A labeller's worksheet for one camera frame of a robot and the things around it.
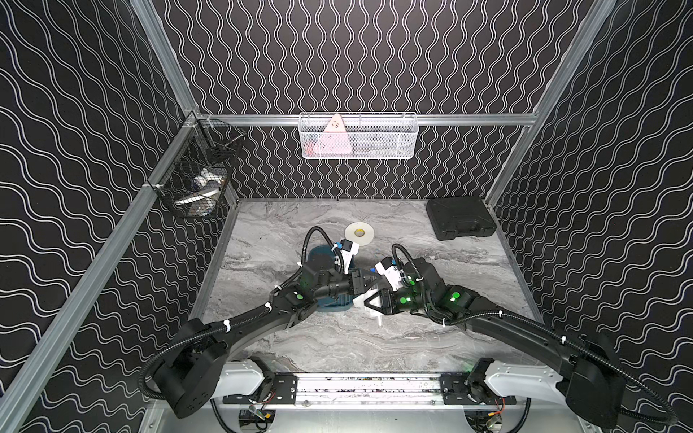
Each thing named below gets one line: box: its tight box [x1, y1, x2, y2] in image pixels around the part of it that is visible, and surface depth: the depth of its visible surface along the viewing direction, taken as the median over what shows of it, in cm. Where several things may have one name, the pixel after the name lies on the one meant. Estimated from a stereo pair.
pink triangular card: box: [313, 113, 352, 155], surface depth 92 cm
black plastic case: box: [425, 196, 498, 241], surface depth 109 cm
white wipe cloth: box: [351, 288, 384, 326], surface depth 74 cm
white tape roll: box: [344, 221, 375, 247], surface depth 112 cm
